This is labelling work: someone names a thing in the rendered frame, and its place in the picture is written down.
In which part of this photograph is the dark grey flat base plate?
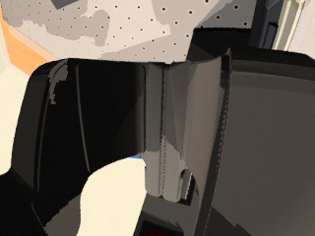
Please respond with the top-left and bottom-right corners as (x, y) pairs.
(0, 0), (256, 64)

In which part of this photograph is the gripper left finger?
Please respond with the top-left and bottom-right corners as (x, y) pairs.
(0, 58), (170, 236)

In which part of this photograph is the beige well plate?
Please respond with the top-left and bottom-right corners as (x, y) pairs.
(272, 0), (304, 51)

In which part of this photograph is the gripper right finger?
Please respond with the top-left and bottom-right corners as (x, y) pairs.
(161, 46), (315, 236)

